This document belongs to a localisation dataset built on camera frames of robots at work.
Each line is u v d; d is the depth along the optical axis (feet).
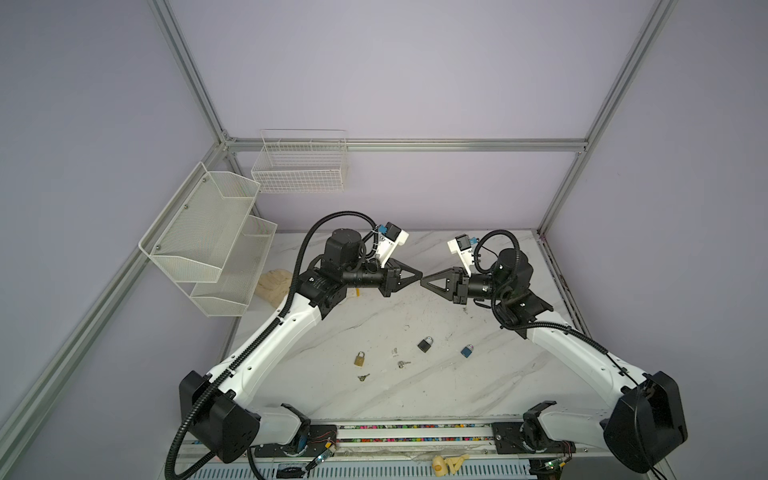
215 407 1.25
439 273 2.18
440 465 2.25
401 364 2.82
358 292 2.10
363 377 2.75
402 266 2.14
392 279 1.91
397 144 3.05
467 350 2.90
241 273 3.04
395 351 2.90
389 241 1.95
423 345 2.96
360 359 2.87
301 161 3.14
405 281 2.12
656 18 2.26
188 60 2.45
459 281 2.01
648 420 1.30
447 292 2.10
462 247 2.05
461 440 2.45
